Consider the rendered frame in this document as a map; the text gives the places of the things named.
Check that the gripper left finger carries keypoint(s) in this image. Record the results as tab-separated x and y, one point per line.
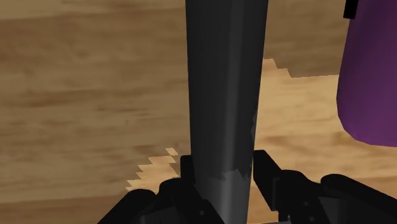
173	198

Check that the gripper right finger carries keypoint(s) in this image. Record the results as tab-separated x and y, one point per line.
297	195

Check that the dark grey tall bottle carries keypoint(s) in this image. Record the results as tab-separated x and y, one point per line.
225	93

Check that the purple rounded vase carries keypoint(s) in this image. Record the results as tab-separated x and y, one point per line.
369	77

